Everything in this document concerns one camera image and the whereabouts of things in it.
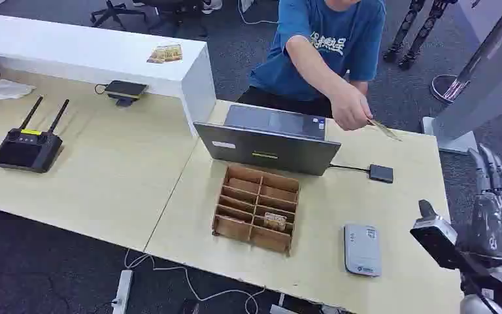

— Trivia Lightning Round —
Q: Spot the grey flat power bank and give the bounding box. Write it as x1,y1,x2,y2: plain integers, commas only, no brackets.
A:
344,223,382,278

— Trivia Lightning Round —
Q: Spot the black drive cable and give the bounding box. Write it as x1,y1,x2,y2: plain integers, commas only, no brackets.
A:
329,163,371,173

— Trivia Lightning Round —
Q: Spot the thin printed card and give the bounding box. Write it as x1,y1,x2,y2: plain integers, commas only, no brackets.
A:
367,119,403,142

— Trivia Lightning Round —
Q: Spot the white floor cable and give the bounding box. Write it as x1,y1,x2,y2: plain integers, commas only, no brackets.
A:
124,249,265,314

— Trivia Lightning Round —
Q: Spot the wooden compartment box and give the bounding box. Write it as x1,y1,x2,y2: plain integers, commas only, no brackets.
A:
211,165,300,256

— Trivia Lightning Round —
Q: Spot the black background robot leg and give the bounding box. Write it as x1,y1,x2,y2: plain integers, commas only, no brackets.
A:
382,0,426,63
398,0,459,71

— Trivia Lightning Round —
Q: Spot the black office chair base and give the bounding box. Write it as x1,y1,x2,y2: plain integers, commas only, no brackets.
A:
90,0,147,27

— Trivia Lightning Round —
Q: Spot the silver column stand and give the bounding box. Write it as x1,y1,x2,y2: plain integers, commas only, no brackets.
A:
422,0,502,154

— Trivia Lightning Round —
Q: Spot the thin white cable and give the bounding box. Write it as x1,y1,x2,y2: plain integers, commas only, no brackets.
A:
238,0,278,26

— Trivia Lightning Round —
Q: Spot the person's right hand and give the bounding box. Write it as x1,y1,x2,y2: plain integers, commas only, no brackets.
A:
329,86,374,131

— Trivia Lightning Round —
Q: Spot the person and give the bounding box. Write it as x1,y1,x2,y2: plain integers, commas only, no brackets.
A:
236,0,387,118

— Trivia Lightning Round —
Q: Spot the grey open laptop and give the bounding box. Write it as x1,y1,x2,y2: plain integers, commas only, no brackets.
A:
193,104,342,177

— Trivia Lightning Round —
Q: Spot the stack of printed cards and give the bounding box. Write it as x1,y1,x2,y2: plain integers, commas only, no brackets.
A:
146,43,184,65

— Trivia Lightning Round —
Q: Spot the white power strip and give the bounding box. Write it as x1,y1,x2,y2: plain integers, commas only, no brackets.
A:
111,269,134,314

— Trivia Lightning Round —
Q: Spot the white tissue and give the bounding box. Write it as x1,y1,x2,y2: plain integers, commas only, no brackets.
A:
0,79,37,102

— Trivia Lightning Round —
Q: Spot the black office chair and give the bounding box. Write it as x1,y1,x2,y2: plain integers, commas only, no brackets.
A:
144,0,209,38

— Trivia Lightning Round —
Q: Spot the small black external drive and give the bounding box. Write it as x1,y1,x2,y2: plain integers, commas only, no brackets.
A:
369,164,394,184

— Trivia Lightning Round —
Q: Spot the black remote controller with antennas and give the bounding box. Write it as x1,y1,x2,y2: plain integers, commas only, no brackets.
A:
0,96,70,174

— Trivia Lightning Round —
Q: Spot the round silver stand base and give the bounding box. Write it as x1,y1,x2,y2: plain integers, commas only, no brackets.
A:
430,74,471,105

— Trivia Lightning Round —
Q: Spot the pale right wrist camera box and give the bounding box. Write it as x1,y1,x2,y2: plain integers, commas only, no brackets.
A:
410,200,465,270

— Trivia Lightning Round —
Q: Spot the white desk shelf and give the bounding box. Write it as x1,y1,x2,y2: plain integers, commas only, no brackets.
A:
0,11,217,135

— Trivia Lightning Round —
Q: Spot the black phone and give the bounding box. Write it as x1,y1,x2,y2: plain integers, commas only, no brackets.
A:
103,80,149,99

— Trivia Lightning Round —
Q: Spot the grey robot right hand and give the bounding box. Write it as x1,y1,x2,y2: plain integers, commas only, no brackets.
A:
467,143,502,262

